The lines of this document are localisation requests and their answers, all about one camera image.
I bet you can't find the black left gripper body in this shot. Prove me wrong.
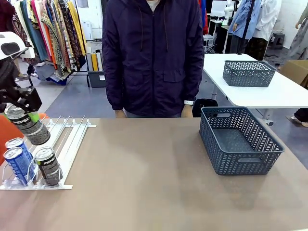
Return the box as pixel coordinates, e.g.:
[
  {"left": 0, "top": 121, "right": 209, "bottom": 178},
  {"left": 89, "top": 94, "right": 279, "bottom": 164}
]
[{"left": 0, "top": 86, "right": 43, "bottom": 113}]

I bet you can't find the black Pepsi can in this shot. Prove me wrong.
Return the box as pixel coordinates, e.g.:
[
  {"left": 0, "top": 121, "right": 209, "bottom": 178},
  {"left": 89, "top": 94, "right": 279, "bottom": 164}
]
[
  {"left": 4, "top": 103, "right": 51, "bottom": 146},
  {"left": 34, "top": 146, "right": 64, "bottom": 187}
]

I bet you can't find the blue Pepsi can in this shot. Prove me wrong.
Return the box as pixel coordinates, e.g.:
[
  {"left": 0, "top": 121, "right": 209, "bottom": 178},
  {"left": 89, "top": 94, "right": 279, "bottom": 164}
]
[
  {"left": 3, "top": 146, "right": 37, "bottom": 186},
  {"left": 5, "top": 137, "right": 33, "bottom": 160}
]

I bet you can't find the person's left sleeved forearm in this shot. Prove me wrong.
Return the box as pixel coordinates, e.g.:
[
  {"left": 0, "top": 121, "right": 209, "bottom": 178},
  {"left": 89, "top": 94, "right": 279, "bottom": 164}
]
[{"left": 182, "top": 55, "right": 205, "bottom": 104}]

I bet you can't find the person's right sleeved forearm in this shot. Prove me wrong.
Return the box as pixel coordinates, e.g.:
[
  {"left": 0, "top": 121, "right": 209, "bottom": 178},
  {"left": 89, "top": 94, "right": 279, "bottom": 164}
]
[{"left": 103, "top": 57, "right": 125, "bottom": 112}]

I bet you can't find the person's left hand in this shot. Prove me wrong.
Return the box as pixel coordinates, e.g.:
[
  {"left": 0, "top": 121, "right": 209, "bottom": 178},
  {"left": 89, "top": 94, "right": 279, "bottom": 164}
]
[{"left": 181, "top": 104, "right": 194, "bottom": 118}]

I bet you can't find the rack of colourful patterned clothes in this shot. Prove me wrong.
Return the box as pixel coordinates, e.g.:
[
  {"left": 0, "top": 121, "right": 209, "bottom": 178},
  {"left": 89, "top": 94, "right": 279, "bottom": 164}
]
[{"left": 11, "top": 0, "right": 88, "bottom": 80}]

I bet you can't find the grey plastic storage bin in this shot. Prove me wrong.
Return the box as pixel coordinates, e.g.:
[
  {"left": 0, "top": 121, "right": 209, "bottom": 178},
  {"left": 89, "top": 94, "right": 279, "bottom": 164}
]
[{"left": 87, "top": 69, "right": 107, "bottom": 88}]

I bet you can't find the white air purifier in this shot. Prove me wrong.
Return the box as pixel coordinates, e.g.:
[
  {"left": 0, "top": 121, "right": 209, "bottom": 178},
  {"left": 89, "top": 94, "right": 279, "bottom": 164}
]
[{"left": 80, "top": 20, "right": 94, "bottom": 41}]

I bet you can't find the person in dark purple jacket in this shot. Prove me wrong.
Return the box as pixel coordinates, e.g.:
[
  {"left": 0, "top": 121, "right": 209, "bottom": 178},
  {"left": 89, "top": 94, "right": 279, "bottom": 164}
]
[{"left": 102, "top": 0, "right": 205, "bottom": 119}]

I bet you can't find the slate blue woven plastic basket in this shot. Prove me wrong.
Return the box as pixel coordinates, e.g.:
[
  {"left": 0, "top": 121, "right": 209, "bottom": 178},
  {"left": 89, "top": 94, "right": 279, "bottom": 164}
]
[
  {"left": 199, "top": 106, "right": 285, "bottom": 176},
  {"left": 222, "top": 60, "right": 278, "bottom": 88}
]

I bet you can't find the black stand pole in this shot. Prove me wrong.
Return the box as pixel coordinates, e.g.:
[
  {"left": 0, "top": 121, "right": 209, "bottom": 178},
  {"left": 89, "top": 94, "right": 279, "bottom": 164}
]
[{"left": 236, "top": 0, "right": 256, "bottom": 55}]

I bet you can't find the white folding table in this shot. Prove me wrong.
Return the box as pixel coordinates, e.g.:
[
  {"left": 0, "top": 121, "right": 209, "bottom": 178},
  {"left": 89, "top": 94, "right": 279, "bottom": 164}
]
[{"left": 203, "top": 53, "right": 308, "bottom": 126}]

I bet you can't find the grey plastic stool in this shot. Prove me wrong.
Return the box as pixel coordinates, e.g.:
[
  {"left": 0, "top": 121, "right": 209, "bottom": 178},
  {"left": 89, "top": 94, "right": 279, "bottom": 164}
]
[{"left": 269, "top": 32, "right": 286, "bottom": 50}]

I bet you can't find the brown cardboard box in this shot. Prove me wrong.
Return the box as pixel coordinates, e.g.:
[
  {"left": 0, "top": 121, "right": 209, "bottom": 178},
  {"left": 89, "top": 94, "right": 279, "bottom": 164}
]
[{"left": 280, "top": 59, "right": 308, "bottom": 89}]

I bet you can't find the black wrist cable sleeve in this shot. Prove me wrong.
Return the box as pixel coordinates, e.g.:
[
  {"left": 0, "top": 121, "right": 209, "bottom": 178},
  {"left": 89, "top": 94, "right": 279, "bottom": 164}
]
[{"left": 0, "top": 59, "right": 18, "bottom": 90}]

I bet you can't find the white wire can dispenser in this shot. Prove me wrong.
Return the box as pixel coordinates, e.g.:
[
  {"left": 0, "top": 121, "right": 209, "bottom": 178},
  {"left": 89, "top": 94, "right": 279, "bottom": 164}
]
[{"left": 0, "top": 115, "right": 97, "bottom": 192}]

